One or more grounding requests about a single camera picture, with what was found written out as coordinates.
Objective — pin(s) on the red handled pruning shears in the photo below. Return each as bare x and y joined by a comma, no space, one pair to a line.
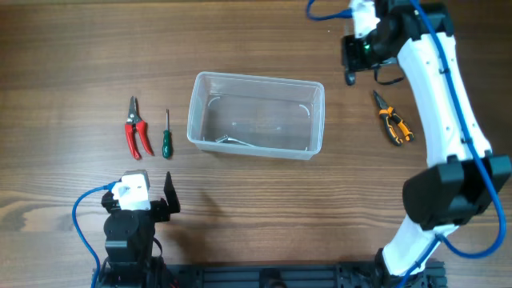
136,125

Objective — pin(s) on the silver metal wrench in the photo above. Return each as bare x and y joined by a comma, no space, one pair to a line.
227,139

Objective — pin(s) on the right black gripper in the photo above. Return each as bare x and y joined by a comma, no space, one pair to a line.
352,56

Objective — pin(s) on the orange black pliers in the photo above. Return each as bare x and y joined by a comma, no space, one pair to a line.
389,115

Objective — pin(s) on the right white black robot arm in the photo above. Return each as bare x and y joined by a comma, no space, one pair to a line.
463,175

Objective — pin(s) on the black red handled screwdriver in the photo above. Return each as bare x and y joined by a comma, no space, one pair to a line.
350,77

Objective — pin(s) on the clear plastic container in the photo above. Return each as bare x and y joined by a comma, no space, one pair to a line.
282,118

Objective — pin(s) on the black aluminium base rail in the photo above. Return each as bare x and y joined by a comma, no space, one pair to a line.
339,275

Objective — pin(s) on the green handled screwdriver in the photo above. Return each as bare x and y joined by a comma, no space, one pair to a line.
167,147

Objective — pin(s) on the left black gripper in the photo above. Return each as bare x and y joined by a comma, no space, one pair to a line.
156,209

